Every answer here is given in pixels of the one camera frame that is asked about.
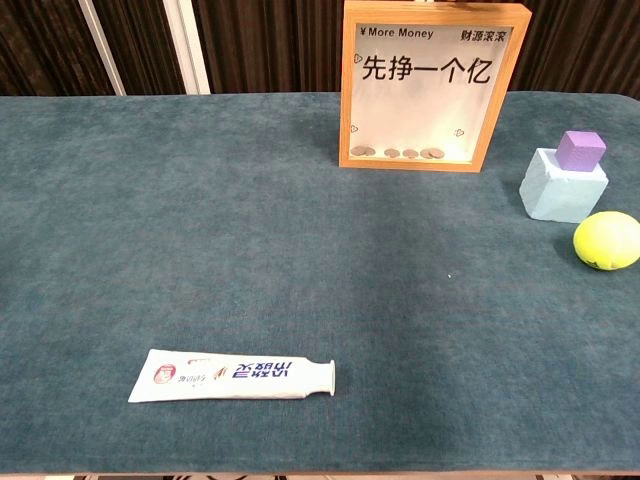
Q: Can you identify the teal velvet tablecloth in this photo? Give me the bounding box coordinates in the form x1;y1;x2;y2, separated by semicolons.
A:
0;91;640;475

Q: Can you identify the white toothpaste tube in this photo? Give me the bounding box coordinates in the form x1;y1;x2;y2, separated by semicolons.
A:
127;348;337;404

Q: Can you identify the dark brown curtain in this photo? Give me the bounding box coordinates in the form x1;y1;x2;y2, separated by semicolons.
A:
0;0;640;99

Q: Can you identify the wide white pole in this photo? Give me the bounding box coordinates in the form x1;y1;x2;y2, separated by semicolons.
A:
163;0;212;96

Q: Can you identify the light blue foam cube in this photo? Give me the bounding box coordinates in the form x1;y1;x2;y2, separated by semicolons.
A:
518;147;610;224

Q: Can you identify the purple foam cube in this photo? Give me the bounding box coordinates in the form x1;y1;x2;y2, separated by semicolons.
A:
554;130;608;174

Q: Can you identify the yellow-green ball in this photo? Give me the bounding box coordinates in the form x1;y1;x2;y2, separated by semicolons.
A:
572;210;640;272

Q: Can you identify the thin white pole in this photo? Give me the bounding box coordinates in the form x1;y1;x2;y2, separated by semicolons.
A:
78;0;127;97

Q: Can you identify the wooden framed money box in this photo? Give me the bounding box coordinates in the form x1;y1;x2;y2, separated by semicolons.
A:
338;0;533;174

